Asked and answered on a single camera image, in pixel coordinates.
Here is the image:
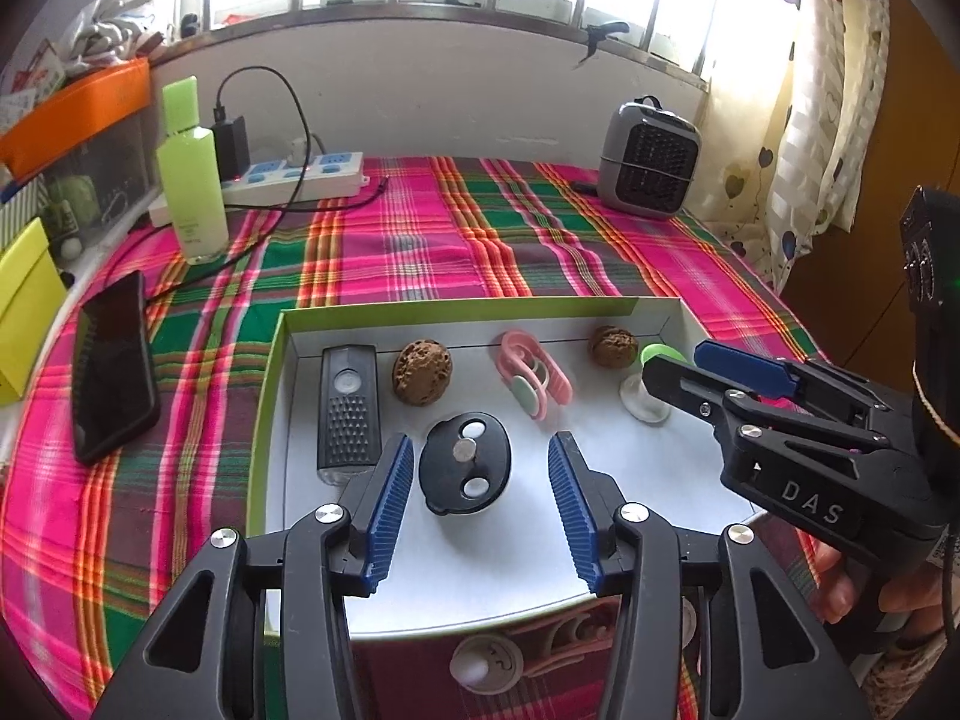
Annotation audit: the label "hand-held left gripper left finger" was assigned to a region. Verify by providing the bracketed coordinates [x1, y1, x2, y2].
[90, 431, 416, 720]

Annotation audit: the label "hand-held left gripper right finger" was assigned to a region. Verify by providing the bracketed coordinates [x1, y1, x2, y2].
[547, 431, 867, 720]

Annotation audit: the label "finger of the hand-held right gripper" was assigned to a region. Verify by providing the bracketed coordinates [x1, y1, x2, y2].
[694, 339, 914, 430]
[640, 354, 902, 482]

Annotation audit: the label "green white suction knob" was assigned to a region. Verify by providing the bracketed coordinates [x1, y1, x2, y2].
[619, 343, 685, 427]

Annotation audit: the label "black oval button case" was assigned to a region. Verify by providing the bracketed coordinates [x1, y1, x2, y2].
[418, 411, 513, 517]

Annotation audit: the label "small brown walnut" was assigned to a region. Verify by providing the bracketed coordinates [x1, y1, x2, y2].
[587, 325, 638, 368]

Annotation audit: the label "black rectangular grater device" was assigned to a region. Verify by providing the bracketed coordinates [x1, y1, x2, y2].
[318, 345, 385, 487]

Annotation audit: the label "white tray with green rim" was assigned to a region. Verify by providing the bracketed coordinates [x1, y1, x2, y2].
[244, 296, 766, 642]

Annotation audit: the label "large brown walnut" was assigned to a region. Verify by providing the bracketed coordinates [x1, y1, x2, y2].
[392, 340, 455, 407]

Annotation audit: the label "pink mint clip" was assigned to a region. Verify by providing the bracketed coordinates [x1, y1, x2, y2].
[525, 611, 623, 680]
[496, 330, 573, 422]

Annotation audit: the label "white round suction hook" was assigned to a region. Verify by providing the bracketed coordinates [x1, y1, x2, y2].
[448, 634, 524, 695]

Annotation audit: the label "person's right forearm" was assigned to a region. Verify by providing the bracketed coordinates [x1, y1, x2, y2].
[851, 615, 960, 720]

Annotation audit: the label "person's right hand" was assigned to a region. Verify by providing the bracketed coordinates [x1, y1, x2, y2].
[812, 536, 957, 625]

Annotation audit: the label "grey desktop heater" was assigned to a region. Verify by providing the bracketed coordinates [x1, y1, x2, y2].
[596, 96, 702, 220]

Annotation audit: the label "pink green plaid cloth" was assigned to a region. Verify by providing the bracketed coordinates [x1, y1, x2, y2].
[0, 154, 848, 720]

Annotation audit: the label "heart print curtain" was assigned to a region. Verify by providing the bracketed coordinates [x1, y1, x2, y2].
[709, 0, 893, 293]

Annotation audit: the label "brown wooden cabinet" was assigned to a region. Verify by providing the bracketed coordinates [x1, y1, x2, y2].
[780, 0, 960, 406]

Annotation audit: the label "black smartphone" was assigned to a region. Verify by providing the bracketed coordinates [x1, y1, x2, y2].
[73, 270, 161, 466]

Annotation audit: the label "white blue power strip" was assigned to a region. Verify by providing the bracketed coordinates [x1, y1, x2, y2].
[150, 151, 370, 226]

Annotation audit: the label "light green bottle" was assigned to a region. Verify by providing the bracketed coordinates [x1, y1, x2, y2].
[155, 76, 228, 265]

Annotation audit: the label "black clip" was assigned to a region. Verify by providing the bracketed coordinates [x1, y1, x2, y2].
[574, 21, 627, 68]

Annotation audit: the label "black charger adapter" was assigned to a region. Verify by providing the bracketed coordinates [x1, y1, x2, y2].
[212, 116, 252, 179]

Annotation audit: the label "yellow cardboard box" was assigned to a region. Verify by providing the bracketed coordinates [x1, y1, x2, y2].
[0, 216, 61, 406]

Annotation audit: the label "green white striped box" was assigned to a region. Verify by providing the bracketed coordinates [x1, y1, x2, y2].
[0, 180, 46, 248]

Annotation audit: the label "clear storage box orange lid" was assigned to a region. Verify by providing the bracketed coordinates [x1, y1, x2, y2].
[0, 56, 155, 256]

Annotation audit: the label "red white printed cards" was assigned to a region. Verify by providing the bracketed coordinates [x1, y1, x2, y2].
[0, 45, 68, 121]

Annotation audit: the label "crumpled plastic bag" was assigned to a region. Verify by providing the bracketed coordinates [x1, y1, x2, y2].
[52, 0, 166, 65]

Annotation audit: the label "black charging cable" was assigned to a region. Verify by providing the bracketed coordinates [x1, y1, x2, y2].
[142, 66, 391, 312]

